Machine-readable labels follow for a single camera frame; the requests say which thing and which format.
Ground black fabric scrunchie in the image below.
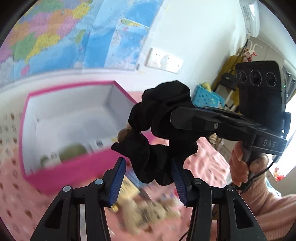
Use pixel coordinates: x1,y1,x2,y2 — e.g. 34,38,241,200
111,80,199,186

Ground pink patterned blanket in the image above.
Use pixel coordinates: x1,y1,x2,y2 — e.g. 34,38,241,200
0,91,234,241

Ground beige teddy bear plush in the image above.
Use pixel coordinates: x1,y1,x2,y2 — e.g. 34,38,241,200
121,198,181,235

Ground yellow tissue pack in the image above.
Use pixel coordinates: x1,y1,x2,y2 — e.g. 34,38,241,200
111,176,140,212

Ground pink cardboard box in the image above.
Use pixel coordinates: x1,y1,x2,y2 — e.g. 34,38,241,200
18,81,136,194

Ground person's right hand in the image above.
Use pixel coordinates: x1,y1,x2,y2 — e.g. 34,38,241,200
229,141,269,187

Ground pink sleeved right forearm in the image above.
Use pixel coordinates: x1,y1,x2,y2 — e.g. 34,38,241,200
242,174,296,240

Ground white wall socket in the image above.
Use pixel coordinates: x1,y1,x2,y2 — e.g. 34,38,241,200
161,55,184,74
145,48,167,69

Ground colourful wall map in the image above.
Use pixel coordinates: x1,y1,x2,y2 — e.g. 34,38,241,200
1,1,164,86

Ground blue plastic basket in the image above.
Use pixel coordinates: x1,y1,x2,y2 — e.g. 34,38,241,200
192,85,225,108

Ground green frog plush toy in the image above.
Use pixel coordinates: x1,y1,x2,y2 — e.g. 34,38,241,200
40,143,88,168

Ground white air conditioner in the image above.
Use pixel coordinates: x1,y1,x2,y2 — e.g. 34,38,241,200
239,0,260,38

